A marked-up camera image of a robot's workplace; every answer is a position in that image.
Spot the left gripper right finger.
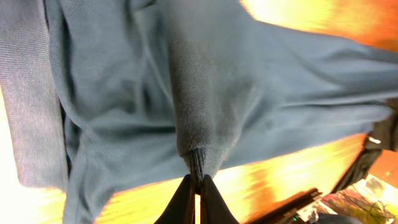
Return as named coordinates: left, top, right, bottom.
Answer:
left=200, top=175, right=239, bottom=224

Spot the blue polo shirt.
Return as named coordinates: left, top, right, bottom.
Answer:
left=1, top=0, right=397, bottom=223

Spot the black garment at right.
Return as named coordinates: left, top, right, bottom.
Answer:
left=331, top=98, right=397, bottom=194

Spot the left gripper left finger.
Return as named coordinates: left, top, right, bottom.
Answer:
left=154, top=174, right=195, bottom=224

